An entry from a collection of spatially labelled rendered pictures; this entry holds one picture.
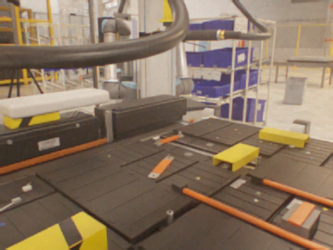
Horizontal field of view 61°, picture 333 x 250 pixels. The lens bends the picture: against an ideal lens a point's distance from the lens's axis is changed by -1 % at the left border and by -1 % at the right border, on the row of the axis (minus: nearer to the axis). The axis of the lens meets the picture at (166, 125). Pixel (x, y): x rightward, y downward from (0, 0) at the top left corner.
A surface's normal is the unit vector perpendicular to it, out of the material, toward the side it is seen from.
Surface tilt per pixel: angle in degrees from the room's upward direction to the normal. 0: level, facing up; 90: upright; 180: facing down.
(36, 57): 81
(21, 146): 90
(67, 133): 90
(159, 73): 90
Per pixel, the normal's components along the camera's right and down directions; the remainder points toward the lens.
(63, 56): 0.16, 0.13
